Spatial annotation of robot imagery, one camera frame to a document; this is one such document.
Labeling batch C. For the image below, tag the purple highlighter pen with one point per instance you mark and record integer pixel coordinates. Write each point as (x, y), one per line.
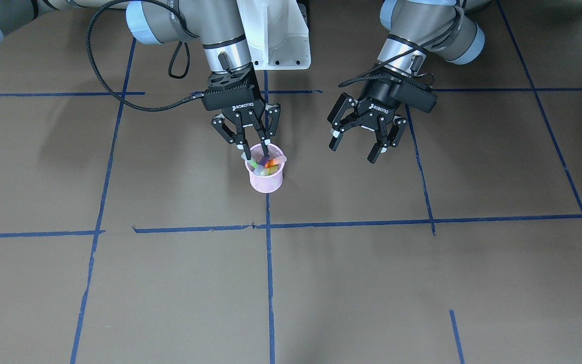
(260, 170)

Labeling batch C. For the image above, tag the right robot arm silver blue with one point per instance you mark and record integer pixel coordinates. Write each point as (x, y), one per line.
(217, 24)

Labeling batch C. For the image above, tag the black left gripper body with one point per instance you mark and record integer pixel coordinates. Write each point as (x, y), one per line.
(378, 99)

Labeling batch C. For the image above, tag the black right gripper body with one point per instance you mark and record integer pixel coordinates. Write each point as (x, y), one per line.
(241, 114)

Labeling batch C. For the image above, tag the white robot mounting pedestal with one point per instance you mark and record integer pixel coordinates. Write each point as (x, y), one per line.
(277, 33)

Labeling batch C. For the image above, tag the orange highlighter pen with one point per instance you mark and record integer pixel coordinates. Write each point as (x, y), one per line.
(275, 161)

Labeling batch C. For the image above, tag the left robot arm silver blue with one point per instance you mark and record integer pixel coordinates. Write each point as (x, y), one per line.
(415, 29)

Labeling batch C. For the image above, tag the yellow highlighter pen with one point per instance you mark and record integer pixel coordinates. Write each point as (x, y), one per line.
(272, 169)

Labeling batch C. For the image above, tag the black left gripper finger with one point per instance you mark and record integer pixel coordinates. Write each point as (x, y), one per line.
(388, 133)
(342, 118)

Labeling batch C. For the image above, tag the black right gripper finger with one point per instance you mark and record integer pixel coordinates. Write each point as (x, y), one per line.
(232, 129)
(265, 119)

